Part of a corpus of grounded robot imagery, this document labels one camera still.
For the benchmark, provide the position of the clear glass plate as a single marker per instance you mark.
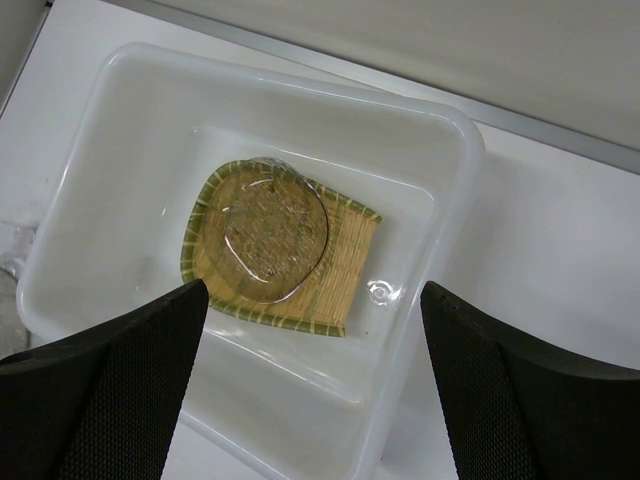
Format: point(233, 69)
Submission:
point(263, 232)

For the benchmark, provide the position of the bamboo woven tray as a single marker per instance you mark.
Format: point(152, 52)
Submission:
point(321, 304)

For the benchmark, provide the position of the aluminium table rail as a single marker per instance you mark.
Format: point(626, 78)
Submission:
point(22, 21)

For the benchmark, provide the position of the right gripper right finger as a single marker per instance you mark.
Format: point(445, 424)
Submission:
point(518, 407)

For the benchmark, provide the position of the white plastic bin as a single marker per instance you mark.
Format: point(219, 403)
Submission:
point(156, 125)

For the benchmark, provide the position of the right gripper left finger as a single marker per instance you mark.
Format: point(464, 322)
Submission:
point(102, 403)

